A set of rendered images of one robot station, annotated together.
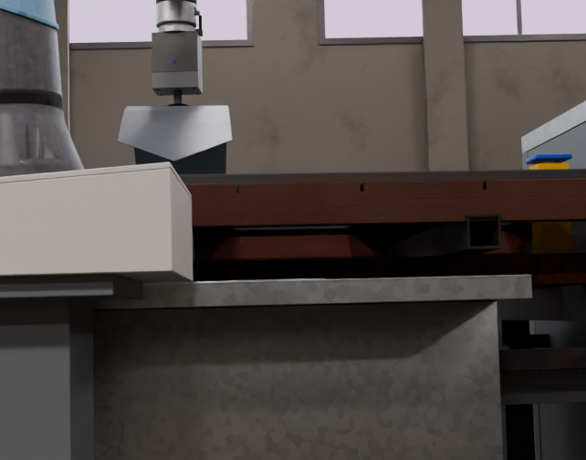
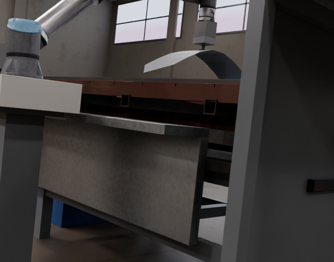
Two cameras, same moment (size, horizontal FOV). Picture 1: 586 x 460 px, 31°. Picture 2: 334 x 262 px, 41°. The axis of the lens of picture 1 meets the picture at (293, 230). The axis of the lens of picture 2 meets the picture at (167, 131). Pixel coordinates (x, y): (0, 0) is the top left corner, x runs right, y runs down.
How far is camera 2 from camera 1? 1.41 m
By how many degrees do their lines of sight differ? 52
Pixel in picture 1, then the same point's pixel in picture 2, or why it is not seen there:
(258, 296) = (97, 121)
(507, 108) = not seen: outside the picture
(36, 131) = (13, 64)
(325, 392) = (146, 163)
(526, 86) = not seen: outside the picture
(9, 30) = (11, 35)
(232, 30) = not seen: outside the picture
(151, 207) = not seen: outside the picture
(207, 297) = (87, 119)
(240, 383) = (126, 154)
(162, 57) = (196, 31)
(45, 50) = (21, 40)
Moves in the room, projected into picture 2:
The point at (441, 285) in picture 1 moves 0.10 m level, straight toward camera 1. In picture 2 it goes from (139, 125) to (110, 122)
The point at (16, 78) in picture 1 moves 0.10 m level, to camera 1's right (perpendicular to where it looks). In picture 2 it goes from (11, 49) to (21, 47)
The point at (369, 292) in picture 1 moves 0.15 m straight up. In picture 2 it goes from (121, 124) to (126, 78)
